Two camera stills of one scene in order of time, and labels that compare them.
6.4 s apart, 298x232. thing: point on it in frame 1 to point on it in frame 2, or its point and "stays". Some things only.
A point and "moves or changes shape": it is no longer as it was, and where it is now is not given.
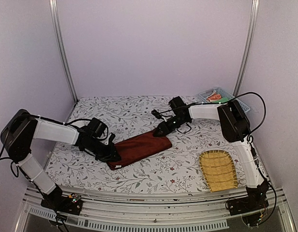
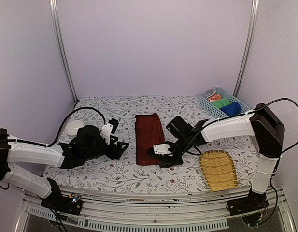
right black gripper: (164, 129) to (169, 161)
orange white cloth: (214, 96) stays
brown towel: (136, 148) moves or changes shape
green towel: (223, 99) stays
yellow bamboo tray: (219, 170) stays
